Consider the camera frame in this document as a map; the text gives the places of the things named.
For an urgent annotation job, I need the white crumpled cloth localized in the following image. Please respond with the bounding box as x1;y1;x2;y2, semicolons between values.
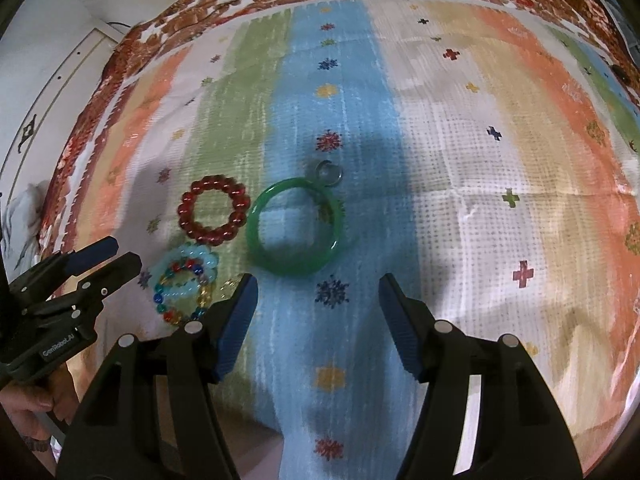
0;180;50;273

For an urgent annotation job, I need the striped woven mat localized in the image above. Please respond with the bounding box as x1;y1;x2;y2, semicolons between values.
60;0;640;480

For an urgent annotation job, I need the small metal ring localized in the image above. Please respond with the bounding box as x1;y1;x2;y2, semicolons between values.
313;159;344;186

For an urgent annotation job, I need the white panel door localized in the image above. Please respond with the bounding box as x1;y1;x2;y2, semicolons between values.
0;19;127;196

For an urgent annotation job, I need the person's left hand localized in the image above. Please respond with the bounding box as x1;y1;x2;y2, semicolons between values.
0;367;83;453

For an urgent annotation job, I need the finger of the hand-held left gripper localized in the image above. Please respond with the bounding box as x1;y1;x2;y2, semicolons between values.
10;236;119;302
47;252;143;318

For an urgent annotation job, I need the multicolour bead bracelet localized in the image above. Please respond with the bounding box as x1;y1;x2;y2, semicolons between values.
152;259;217;327

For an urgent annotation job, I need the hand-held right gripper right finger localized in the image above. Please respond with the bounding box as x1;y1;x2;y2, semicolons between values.
378;272;586;480

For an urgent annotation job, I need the red bead bracelet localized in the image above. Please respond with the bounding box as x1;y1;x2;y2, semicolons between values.
177;174;249;247

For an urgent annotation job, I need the green jade bangle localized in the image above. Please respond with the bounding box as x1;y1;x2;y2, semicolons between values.
246;178;345;276

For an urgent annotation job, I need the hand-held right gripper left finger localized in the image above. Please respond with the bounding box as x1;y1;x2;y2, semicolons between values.
55;272;259;480

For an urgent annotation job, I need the light blue bead bracelet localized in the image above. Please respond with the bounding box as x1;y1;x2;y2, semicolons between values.
159;242;221;302

